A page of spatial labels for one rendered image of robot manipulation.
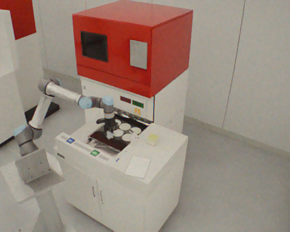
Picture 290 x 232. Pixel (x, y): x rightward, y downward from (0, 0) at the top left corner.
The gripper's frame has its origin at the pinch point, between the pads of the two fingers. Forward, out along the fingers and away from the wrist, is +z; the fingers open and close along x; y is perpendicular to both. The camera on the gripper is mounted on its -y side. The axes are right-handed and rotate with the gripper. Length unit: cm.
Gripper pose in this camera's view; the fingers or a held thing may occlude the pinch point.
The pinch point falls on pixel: (108, 137)
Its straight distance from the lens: 212.1
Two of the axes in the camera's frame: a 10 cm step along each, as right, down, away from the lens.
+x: 4.8, -4.9, 7.3
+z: 0.0, 8.3, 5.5
